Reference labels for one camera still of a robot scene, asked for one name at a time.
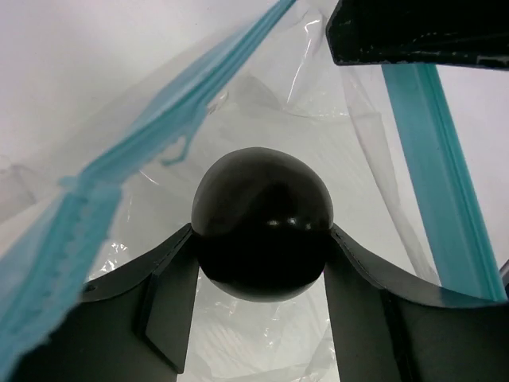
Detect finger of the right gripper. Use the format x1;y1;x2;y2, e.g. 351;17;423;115
325;0;508;70

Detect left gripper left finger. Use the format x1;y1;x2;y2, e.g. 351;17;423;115
15;224;199;381

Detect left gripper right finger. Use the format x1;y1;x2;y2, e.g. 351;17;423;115
324;226;508;381

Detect clear zip top bag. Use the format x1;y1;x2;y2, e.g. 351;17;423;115
1;1;508;381

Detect black fake plum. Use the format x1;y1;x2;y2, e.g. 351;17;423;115
191;147;333;302

